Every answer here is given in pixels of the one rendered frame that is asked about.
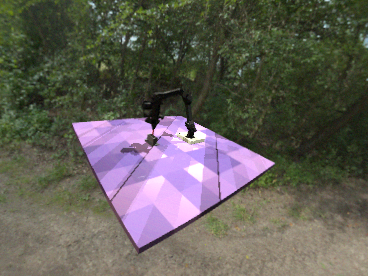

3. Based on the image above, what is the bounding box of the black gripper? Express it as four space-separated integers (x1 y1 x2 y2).
145 110 164 130

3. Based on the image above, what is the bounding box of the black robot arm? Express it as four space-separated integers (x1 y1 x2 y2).
142 88 197 139

